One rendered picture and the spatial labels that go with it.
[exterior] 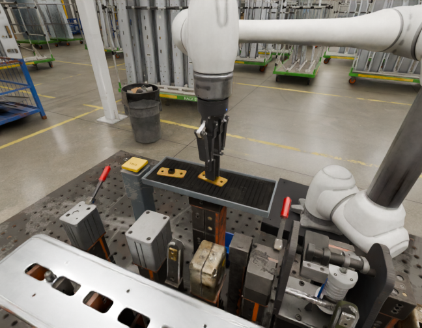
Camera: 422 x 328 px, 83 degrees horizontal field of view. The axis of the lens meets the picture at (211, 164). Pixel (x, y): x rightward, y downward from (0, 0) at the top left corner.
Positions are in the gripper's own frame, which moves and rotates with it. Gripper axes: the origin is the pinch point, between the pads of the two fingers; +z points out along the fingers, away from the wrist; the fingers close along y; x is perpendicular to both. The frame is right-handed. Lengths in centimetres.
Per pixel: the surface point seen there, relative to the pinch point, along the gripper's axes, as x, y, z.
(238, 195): 9.8, 2.4, 4.2
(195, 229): -2.9, 5.3, 22.4
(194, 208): -2.8, 5.5, 13.0
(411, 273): 67, -43, 50
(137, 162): -25.2, 5.6, 4.3
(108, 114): -317, -176, 110
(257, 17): -288, -683, -18
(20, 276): -30, 44, 20
